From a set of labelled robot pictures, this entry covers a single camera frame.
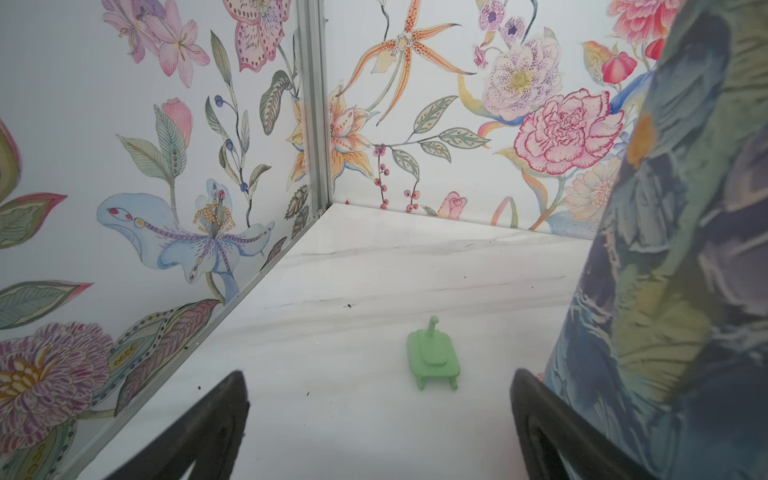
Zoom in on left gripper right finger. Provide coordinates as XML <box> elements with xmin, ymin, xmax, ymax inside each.
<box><xmin>510</xmin><ymin>369</ymin><xmax>653</xmax><ymax>479</ymax></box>

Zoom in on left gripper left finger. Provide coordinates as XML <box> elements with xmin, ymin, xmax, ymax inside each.
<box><xmin>109</xmin><ymin>371</ymin><xmax>250</xmax><ymax>480</ymax></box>

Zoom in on green plastic hook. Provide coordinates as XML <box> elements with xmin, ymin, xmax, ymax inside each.
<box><xmin>406</xmin><ymin>315</ymin><xmax>461</xmax><ymax>391</ymax></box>

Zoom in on floral paper gift bag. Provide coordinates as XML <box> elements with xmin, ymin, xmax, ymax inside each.
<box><xmin>545</xmin><ymin>1</ymin><xmax>767</xmax><ymax>479</ymax></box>

